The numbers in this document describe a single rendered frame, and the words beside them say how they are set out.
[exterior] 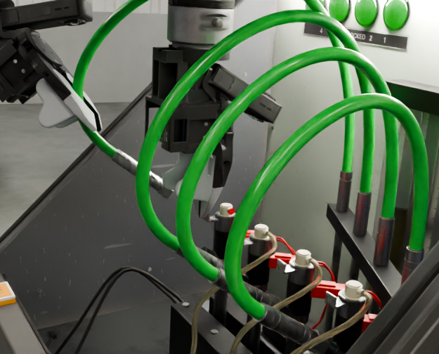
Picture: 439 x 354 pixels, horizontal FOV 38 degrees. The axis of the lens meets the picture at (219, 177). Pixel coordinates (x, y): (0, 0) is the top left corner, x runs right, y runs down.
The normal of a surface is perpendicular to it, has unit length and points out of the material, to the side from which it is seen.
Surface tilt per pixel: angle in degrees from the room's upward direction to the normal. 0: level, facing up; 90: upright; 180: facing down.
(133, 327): 0
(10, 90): 77
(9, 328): 0
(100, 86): 90
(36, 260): 90
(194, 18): 89
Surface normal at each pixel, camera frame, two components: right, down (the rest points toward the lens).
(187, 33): -0.28, 0.28
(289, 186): -0.86, 0.11
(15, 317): 0.05, -0.95
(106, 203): 0.51, 0.29
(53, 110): -0.10, 0.05
